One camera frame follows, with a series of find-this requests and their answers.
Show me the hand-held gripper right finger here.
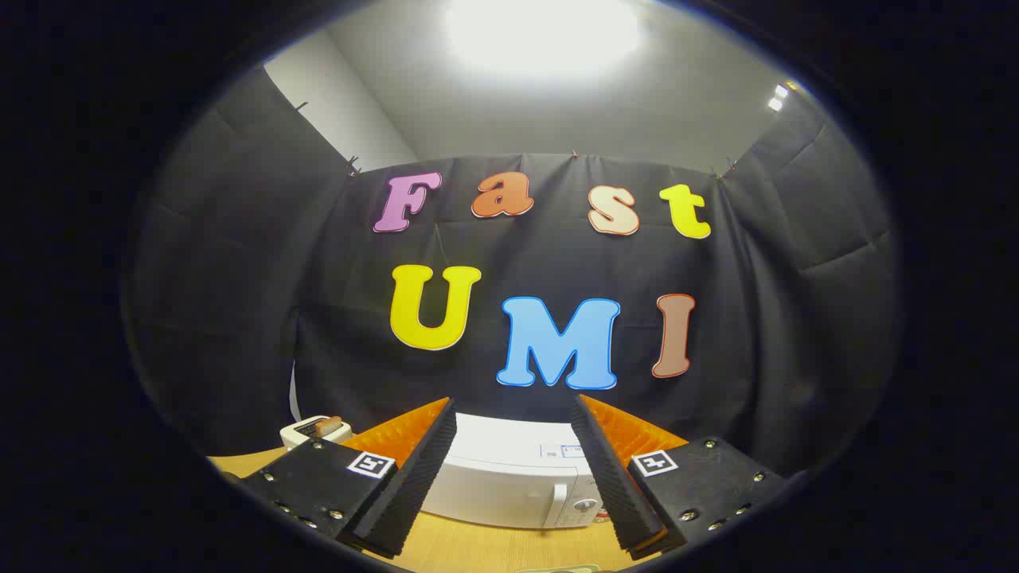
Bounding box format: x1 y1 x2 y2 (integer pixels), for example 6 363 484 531
569 394 789 562

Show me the white toaster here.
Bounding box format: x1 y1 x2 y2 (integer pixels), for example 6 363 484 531
280 415 353 452

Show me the white microwave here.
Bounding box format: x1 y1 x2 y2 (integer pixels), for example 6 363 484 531
422 412 614 530

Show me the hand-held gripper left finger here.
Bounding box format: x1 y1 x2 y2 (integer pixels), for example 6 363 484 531
239 396 459 559

